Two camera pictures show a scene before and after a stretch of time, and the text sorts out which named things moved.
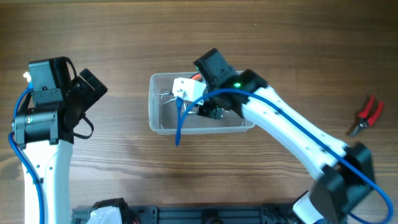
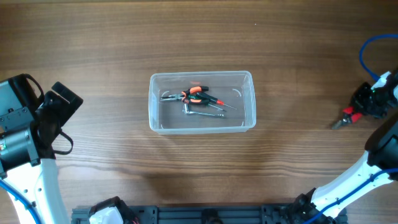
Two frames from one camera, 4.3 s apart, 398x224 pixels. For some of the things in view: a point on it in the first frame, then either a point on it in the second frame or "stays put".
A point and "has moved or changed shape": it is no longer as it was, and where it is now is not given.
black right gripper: x=215 y=111 to x=357 y=101
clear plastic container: x=162 y=107 stays put
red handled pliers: x=364 y=119 to x=349 y=117
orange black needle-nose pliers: x=197 y=76 has moved or changed shape
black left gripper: x=91 y=96 to x=52 y=99
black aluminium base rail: x=238 y=214 stays put
